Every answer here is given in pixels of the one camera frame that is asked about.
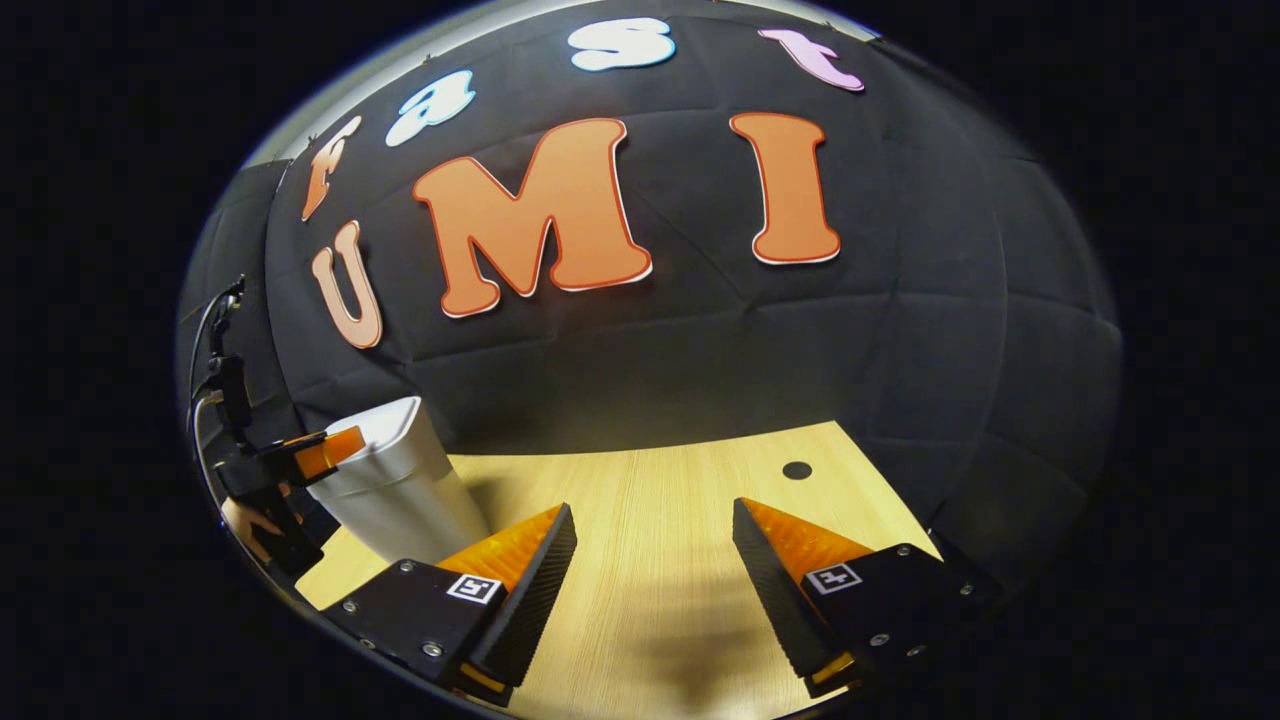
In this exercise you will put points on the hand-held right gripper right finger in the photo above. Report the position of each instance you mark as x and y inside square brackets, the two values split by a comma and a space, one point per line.
[775, 600]

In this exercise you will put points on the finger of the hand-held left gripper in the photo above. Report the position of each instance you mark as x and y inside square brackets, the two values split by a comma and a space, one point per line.
[335, 452]

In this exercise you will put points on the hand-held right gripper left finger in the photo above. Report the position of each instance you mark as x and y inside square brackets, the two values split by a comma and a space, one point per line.
[530, 610]

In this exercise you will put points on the white desktop garbage bin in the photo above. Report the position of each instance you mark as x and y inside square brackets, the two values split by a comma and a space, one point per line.
[400, 500]

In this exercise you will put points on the wooden desktop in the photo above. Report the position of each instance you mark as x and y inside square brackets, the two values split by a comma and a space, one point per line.
[660, 520]

